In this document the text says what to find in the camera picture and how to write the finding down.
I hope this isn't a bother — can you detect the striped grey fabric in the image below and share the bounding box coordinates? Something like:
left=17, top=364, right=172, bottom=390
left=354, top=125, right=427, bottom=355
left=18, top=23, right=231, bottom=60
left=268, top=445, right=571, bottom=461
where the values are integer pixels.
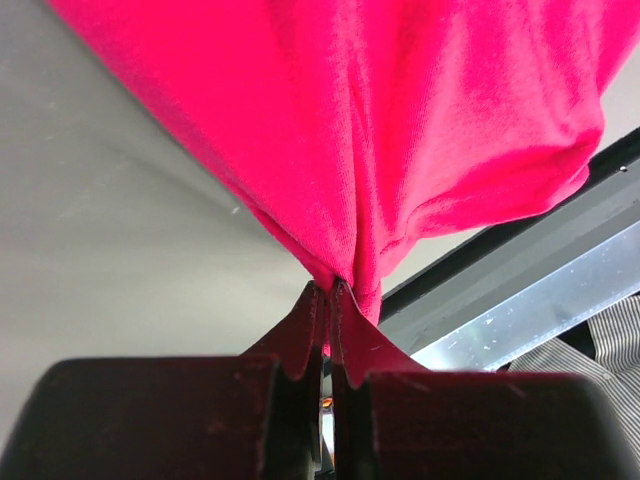
left=509, top=295, right=639, bottom=428

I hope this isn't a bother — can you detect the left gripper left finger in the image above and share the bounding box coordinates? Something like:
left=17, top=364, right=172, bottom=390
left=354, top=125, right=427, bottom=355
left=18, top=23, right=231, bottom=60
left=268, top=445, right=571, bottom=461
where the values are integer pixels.
left=1, top=284, right=326, bottom=479

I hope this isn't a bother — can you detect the crimson red t-shirt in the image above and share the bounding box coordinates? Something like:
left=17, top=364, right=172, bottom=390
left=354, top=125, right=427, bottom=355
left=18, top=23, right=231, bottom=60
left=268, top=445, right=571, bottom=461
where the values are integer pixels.
left=52, top=1, right=639, bottom=358

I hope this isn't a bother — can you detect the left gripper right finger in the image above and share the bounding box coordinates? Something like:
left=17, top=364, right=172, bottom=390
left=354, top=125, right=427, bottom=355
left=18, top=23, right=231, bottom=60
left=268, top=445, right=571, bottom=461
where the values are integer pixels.
left=328, top=281, right=639, bottom=479

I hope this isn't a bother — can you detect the aluminium front rail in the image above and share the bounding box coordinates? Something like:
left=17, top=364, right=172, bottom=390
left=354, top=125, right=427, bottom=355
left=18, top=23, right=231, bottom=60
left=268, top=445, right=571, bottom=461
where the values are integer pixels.
left=380, top=132, right=639, bottom=371

